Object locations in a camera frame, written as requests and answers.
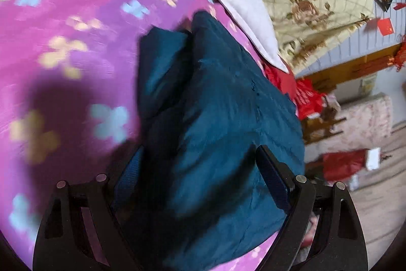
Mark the white folded cloth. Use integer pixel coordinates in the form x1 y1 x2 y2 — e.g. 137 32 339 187
216 0 290 73

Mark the pink floral bed sheet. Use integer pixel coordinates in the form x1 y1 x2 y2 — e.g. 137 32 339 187
0 0 283 271

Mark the teal blue puffer jacket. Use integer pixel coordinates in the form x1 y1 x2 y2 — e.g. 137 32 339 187
121 11 307 271

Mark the red plastic bag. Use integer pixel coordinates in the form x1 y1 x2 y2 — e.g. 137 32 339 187
293 77 329 120

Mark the red cloth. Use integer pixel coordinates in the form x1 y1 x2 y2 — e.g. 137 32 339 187
263 63 297 103

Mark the wooden chair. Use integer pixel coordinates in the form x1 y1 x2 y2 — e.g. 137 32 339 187
301 104 346 145

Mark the small red flag sticker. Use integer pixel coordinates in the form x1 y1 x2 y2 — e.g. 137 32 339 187
377 18 394 37

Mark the small white box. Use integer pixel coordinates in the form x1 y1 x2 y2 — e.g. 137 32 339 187
368 147 381 170

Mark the dark red bag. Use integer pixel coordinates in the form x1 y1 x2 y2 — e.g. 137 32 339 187
322 150 370 183

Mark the pink floral sofa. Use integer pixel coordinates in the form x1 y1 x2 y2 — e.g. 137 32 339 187
330 93 394 151

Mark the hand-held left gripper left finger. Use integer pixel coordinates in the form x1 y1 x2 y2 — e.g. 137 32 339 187
32 146 147 271

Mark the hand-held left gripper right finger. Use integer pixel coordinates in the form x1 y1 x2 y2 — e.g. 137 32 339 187
255 145 368 271

